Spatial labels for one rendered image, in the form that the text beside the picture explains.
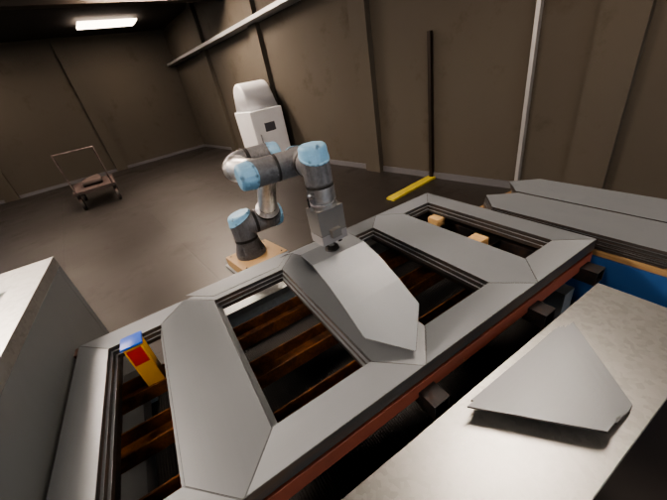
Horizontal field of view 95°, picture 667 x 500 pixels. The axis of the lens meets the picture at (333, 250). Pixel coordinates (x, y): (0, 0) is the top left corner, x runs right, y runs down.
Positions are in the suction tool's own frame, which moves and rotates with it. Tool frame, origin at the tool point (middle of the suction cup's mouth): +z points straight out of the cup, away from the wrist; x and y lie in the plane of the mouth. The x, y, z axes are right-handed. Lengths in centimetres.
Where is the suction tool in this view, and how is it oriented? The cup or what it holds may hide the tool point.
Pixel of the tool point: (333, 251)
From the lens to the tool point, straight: 92.2
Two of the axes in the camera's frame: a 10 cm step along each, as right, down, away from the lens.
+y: 8.1, -4.1, 4.3
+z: 1.7, 8.5, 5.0
